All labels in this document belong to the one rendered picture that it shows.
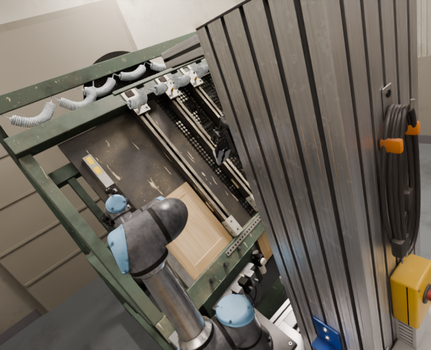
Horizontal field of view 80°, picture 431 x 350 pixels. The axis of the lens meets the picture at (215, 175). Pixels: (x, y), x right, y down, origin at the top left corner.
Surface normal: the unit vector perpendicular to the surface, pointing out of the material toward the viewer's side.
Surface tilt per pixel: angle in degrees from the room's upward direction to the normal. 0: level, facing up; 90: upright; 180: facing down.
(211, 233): 60
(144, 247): 81
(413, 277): 0
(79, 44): 90
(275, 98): 90
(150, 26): 90
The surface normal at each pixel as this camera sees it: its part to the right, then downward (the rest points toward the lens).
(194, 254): 0.42, -0.35
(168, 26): 0.58, 0.16
